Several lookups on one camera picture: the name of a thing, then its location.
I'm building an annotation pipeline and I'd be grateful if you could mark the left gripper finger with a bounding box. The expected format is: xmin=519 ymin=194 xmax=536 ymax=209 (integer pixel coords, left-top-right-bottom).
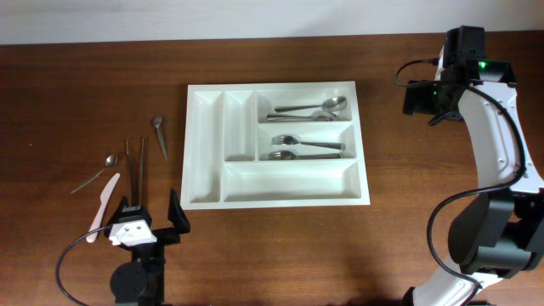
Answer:
xmin=107 ymin=196 xmax=130 ymax=224
xmin=167 ymin=189 xmax=190 ymax=234

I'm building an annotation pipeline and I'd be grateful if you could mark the large steel spoon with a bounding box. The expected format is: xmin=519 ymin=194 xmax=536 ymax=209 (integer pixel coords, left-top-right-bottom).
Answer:
xmin=275 ymin=96 xmax=347 ymax=112
xmin=266 ymin=110 xmax=338 ymax=122

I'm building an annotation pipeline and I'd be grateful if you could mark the steel fork with curved handle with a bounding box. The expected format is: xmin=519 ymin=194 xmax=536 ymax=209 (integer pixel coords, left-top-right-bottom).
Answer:
xmin=268 ymin=150 xmax=343 ymax=161

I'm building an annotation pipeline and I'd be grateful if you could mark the steel fork with wide tines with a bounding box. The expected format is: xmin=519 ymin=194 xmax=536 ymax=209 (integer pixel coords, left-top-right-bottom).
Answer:
xmin=270 ymin=135 xmax=346 ymax=151

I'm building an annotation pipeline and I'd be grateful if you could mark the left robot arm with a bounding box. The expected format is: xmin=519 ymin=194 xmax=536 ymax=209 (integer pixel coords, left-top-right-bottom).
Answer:
xmin=105 ymin=190 xmax=190 ymax=306

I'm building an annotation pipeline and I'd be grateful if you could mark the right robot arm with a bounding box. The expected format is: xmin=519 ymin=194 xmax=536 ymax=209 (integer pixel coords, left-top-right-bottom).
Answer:
xmin=402 ymin=25 xmax=543 ymax=305

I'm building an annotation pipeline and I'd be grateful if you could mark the pale pink plastic knife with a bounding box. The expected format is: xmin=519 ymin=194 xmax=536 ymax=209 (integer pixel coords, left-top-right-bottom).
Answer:
xmin=89 ymin=173 xmax=121 ymax=232

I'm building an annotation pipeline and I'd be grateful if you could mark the small shiny steel teaspoon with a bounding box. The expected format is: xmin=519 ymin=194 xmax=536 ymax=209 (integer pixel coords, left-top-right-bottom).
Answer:
xmin=71 ymin=154 xmax=118 ymax=194

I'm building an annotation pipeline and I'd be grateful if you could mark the white plastic cutlery tray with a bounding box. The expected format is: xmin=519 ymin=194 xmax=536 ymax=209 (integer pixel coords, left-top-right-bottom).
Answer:
xmin=181 ymin=82 xmax=371 ymax=210

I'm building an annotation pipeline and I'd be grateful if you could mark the small dark steel teaspoon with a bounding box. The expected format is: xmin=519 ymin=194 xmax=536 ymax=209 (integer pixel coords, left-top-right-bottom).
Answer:
xmin=152 ymin=116 xmax=168 ymax=161

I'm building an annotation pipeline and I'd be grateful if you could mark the right black cable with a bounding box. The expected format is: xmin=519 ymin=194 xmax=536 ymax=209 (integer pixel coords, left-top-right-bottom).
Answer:
xmin=394 ymin=57 xmax=528 ymax=306

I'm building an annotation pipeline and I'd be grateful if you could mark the black cable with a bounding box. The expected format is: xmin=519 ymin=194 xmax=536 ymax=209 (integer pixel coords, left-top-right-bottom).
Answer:
xmin=54 ymin=224 xmax=112 ymax=306
xmin=394 ymin=57 xmax=528 ymax=306

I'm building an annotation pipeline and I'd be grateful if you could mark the left black cable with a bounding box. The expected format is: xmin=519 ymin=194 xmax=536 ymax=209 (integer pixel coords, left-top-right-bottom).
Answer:
xmin=54 ymin=224 xmax=112 ymax=306

